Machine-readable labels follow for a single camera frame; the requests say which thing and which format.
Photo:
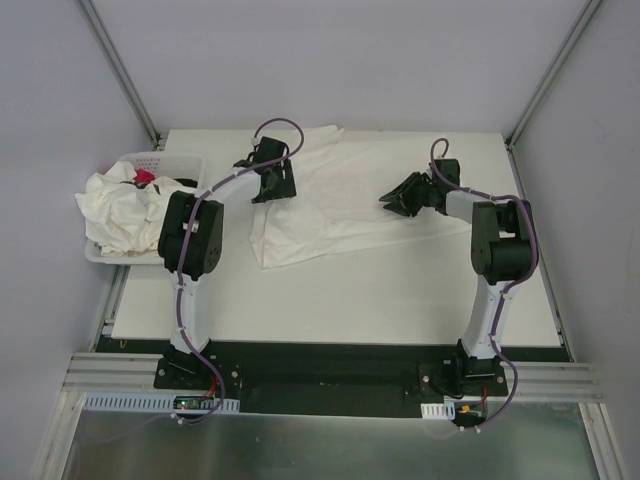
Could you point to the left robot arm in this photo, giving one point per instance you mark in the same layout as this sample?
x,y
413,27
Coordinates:
x,y
191,237

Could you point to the left white cable duct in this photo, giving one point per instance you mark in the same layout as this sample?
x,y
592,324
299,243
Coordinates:
x,y
158,403

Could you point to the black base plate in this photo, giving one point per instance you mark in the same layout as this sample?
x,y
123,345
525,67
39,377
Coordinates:
x,y
355,380

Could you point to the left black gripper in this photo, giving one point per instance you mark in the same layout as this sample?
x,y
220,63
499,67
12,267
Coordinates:
x,y
276,181

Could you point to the white cable duct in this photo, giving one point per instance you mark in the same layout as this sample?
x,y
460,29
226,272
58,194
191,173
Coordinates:
x,y
438,411
158,403

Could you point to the aluminium front rail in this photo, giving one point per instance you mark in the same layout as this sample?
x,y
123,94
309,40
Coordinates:
x,y
135,373

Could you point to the white plastic laundry basket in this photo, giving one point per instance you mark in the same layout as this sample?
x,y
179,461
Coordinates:
x,y
150,160

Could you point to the white red-print t-shirt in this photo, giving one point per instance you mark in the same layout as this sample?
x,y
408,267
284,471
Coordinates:
x,y
339,181

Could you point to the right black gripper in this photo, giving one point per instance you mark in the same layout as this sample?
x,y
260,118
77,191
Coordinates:
x,y
415,193

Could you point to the right aluminium frame post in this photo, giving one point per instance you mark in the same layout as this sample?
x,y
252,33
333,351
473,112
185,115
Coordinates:
x,y
571,40

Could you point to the pink t-shirt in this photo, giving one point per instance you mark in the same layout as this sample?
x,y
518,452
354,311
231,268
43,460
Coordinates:
x,y
143,176

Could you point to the left aluminium frame post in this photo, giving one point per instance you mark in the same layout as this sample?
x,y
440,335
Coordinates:
x,y
109,50

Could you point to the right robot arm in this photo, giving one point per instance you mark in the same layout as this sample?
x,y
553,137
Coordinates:
x,y
503,249

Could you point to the right white cable duct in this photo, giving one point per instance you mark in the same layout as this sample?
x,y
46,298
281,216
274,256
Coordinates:
x,y
438,411

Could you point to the white t-shirt pile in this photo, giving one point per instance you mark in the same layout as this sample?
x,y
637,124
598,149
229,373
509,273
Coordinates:
x,y
130,210

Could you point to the aluminium frame post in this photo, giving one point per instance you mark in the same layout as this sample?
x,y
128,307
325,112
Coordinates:
x,y
571,40
109,50

